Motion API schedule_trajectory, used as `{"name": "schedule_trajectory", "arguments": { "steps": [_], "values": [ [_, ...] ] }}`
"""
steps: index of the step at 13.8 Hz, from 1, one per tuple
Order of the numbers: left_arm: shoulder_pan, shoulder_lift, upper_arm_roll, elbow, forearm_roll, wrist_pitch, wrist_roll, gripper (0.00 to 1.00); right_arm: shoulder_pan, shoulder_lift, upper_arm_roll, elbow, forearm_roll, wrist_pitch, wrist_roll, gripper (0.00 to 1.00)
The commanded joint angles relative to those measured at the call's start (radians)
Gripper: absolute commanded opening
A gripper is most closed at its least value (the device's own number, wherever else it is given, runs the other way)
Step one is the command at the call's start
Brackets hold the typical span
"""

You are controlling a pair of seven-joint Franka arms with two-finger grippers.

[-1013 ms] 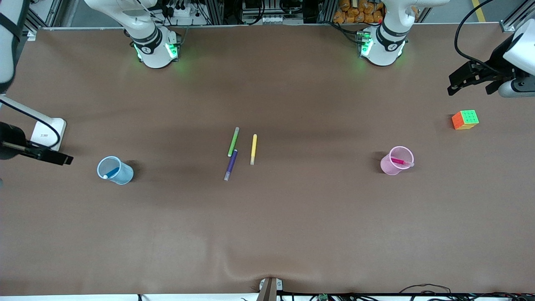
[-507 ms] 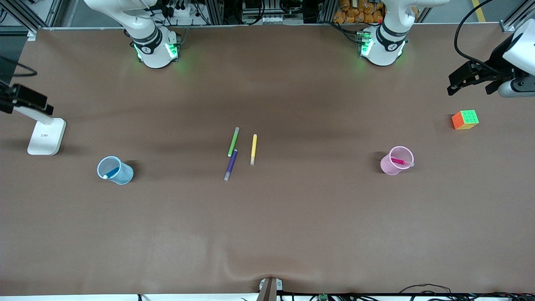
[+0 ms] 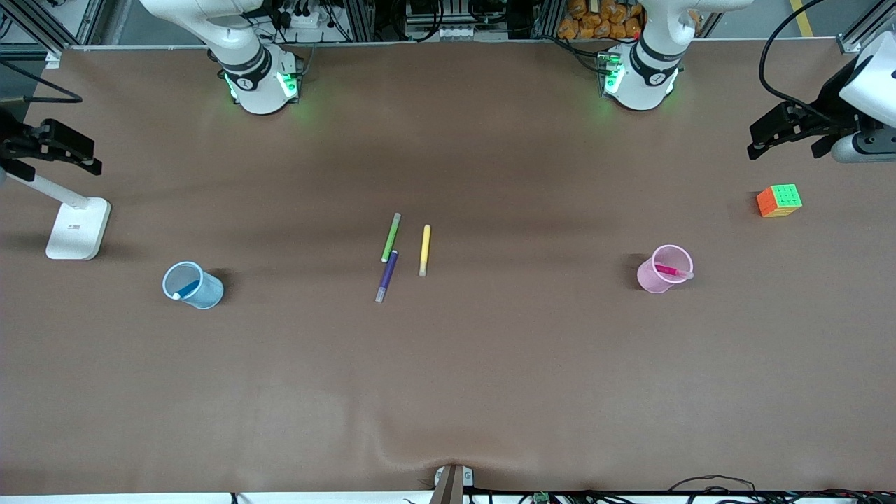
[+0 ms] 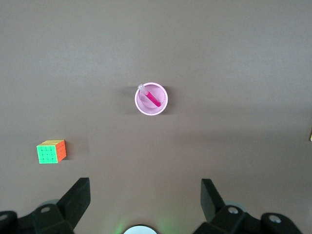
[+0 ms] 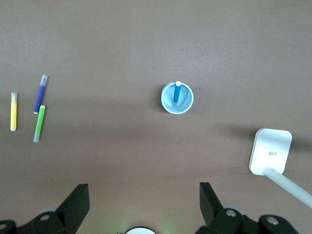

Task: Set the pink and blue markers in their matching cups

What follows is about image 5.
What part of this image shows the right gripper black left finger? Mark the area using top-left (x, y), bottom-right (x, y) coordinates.
top-left (0, 184), bottom-right (90, 234)

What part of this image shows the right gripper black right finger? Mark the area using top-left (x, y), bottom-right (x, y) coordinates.
top-left (195, 182), bottom-right (299, 234)

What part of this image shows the green marker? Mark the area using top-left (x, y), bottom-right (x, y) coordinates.
top-left (33, 105), bottom-right (46, 143)

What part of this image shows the yellow marker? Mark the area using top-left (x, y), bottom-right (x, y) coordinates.
top-left (10, 92), bottom-right (18, 132)

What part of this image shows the purple marker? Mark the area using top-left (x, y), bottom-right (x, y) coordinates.
top-left (33, 75), bottom-right (49, 115)

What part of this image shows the blue marker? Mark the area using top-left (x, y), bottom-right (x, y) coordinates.
top-left (173, 80), bottom-right (182, 108)

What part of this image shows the light blue mesh cup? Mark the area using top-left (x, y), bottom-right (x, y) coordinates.
top-left (160, 82), bottom-right (195, 115)

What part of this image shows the brown table mat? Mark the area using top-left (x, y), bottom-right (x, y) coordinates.
top-left (0, 0), bottom-right (312, 234)

